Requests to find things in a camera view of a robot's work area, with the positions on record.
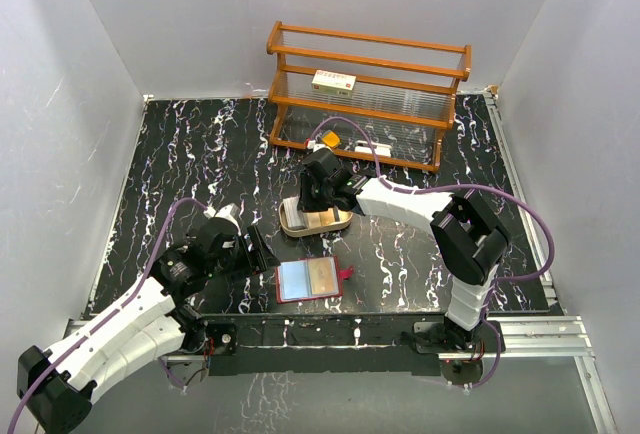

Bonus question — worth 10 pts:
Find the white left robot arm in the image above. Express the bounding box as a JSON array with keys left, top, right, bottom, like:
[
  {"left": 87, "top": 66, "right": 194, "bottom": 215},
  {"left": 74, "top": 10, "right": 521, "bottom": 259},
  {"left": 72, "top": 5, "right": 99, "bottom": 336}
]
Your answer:
[{"left": 17, "top": 215, "right": 280, "bottom": 433}]

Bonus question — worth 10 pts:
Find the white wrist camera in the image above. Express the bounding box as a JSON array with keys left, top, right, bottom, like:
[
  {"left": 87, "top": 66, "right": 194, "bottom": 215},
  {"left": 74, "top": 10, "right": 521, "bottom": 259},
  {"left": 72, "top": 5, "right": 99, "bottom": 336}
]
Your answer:
[
  {"left": 305, "top": 139, "right": 328, "bottom": 152},
  {"left": 204, "top": 203, "right": 240, "bottom": 229}
]

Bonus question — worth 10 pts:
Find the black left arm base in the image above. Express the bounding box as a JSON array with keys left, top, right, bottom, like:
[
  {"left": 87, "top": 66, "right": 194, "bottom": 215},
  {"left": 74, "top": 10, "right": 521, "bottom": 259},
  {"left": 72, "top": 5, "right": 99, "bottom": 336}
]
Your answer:
[{"left": 157, "top": 305, "right": 237, "bottom": 395}]

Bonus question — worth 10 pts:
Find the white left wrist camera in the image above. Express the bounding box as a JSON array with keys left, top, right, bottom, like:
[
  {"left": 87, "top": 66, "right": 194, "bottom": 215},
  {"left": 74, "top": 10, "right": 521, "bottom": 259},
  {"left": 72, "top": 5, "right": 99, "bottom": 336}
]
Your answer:
[{"left": 204, "top": 203, "right": 240, "bottom": 229}]

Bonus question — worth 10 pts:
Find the orange yellow small block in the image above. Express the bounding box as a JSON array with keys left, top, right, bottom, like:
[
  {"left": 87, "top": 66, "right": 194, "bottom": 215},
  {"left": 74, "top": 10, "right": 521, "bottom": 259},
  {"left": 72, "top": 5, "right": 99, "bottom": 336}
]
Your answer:
[{"left": 321, "top": 130, "right": 341, "bottom": 149}]

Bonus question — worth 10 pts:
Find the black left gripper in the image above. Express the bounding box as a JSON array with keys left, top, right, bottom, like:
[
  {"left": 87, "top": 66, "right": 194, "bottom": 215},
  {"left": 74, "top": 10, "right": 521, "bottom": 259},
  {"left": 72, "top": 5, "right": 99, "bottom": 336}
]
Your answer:
[{"left": 208, "top": 225, "right": 279, "bottom": 282}]

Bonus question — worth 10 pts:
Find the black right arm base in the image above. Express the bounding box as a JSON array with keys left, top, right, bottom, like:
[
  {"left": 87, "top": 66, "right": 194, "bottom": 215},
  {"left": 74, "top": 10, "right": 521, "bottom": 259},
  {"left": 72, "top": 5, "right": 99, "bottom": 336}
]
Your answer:
[{"left": 400, "top": 318, "right": 506, "bottom": 395}]

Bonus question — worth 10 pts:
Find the white stapler on shelf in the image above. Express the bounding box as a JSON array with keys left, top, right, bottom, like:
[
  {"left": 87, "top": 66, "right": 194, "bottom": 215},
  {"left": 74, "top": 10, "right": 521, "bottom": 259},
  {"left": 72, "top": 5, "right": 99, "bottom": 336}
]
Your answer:
[{"left": 354, "top": 140, "right": 392, "bottom": 157}]

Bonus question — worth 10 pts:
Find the red card holder wallet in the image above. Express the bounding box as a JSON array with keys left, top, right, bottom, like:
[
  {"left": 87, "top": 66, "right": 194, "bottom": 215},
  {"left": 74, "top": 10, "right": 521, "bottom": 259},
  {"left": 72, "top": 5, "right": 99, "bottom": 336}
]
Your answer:
[{"left": 275, "top": 256, "right": 354, "bottom": 304}]

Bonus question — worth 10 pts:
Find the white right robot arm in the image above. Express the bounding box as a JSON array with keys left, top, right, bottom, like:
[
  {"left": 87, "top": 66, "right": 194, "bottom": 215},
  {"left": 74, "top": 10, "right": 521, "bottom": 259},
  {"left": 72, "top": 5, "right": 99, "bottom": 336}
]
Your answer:
[{"left": 299, "top": 148, "right": 511, "bottom": 351}]

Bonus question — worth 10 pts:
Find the white red medicine box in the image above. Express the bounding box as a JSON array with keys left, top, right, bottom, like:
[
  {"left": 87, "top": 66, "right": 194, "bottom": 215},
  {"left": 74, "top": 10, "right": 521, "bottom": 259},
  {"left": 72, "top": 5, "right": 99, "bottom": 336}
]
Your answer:
[{"left": 311, "top": 70, "right": 357, "bottom": 97}]

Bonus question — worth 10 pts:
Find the orange wooden shelf rack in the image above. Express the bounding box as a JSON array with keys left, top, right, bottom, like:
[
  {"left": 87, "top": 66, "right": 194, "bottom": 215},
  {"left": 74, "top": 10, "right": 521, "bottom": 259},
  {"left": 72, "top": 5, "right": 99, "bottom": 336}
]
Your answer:
[{"left": 266, "top": 21, "right": 472, "bottom": 173}]

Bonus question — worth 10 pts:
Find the beige oval card tray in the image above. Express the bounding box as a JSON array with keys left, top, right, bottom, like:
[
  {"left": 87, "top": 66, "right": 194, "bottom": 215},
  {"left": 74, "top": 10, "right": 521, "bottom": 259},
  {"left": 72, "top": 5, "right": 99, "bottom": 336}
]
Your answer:
[{"left": 278, "top": 201, "right": 353, "bottom": 238}]

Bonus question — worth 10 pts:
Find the gold credit card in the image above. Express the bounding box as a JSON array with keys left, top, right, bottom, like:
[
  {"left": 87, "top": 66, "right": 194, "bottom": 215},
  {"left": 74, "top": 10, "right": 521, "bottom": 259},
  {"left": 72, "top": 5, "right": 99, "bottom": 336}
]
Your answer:
[{"left": 308, "top": 257, "right": 339, "bottom": 296}]

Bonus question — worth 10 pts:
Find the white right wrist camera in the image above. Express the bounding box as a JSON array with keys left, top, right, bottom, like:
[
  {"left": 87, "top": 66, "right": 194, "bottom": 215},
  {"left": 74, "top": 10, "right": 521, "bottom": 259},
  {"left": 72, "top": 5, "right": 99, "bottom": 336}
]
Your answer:
[{"left": 305, "top": 139, "right": 328, "bottom": 152}]

